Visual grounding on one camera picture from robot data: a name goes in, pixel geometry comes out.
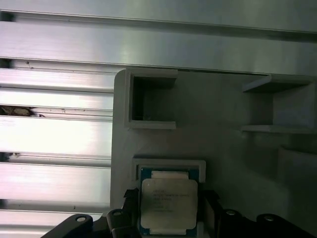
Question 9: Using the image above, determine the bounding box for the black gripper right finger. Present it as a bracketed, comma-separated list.
[199, 189, 316, 238]

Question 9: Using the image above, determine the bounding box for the grey parts rack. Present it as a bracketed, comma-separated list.
[110, 67, 317, 238]

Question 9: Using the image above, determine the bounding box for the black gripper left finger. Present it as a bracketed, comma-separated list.
[46, 187, 140, 238]

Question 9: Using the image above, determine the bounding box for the silver square CPU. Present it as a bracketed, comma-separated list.
[138, 166, 200, 236]

